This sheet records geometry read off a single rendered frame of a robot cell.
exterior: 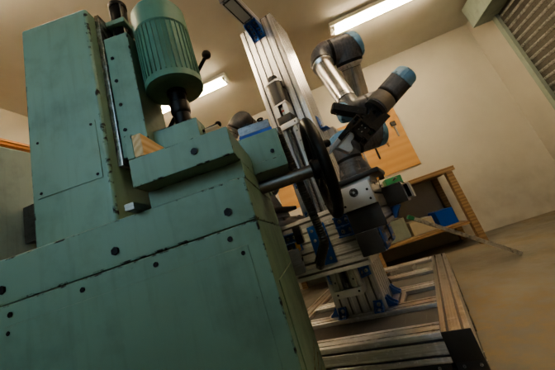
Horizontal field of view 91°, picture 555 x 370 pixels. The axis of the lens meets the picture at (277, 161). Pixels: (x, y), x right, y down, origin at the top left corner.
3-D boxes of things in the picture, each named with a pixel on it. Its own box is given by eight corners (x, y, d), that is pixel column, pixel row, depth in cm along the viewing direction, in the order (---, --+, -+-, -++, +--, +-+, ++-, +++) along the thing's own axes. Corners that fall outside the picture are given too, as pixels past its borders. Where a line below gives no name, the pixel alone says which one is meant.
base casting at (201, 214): (256, 218, 52) (243, 173, 54) (-23, 315, 53) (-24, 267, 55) (279, 225, 95) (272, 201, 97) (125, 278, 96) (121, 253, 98)
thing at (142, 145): (144, 154, 55) (139, 132, 56) (135, 158, 55) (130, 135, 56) (228, 195, 112) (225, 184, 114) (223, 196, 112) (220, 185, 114)
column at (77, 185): (118, 231, 66) (83, 6, 85) (32, 261, 66) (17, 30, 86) (165, 232, 87) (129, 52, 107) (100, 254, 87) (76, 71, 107)
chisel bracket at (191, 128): (202, 142, 78) (196, 116, 80) (156, 158, 78) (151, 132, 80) (211, 149, 85) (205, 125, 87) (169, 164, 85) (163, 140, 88)
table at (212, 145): (280, 135, 52) (271, 108, 54) (131, 187, 53) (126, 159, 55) (295, 187, 110) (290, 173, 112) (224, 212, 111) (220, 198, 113)
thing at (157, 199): (245, 177, 57) (240, 159, 58) (151, 210, 57) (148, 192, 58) (271, 200, 95) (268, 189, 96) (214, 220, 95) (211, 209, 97)
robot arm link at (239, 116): (249, 108, 156) (213, 187, 151) (254, 115, 166) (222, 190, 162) (231, 102, 159) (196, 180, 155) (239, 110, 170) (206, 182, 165)
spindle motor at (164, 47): (191, 67, 78) (168, -12, 87) (133, 87, 79) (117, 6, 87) (211, 96, 95) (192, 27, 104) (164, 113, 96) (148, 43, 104)
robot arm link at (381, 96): (378, 85, 84) (372, 96, 92) (369, 96, 84) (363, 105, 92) (399, 100, 83) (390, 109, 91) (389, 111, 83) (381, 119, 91)
